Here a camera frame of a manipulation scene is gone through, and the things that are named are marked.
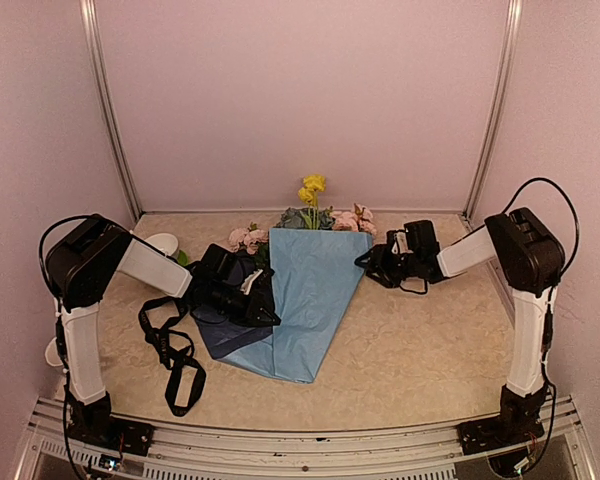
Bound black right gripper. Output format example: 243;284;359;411
354;243;420;287

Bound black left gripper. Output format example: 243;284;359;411
208;280;280;326

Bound pale pink fake flower stem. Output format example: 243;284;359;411
331;203;377;236

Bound blue wrapping paper sheet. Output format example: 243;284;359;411
192;228;372;383

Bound blue fake flower bunch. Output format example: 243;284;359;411
276;207;335;230

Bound yellow fake flower stem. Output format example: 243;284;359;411
297;174;326;230

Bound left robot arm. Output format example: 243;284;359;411
38;214;281;445

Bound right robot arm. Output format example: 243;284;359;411
354;199;577;444

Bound green plastic plate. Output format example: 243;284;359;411
176;250;189;267

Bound black printed ribbon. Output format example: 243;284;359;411
138;296;207;417

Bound white ceramic bowl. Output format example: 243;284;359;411
146;233;179;257

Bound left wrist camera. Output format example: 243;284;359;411
240;269;273;295

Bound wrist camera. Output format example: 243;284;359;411
386;228;411;255
240;269;273;295

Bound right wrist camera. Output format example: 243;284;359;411
386;228;411;255

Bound aluminium corner post right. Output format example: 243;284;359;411
463;0;524;222

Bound aluminium corner post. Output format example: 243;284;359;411
463;0;524;222
79;0;144;222

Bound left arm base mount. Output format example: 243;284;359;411
68;417;154;457

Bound aluminium front frame rail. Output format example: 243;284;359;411
14;394;596;480

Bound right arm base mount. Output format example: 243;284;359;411
456;416;545;455

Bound aluminium corner post left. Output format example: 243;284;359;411
79;0;144;222

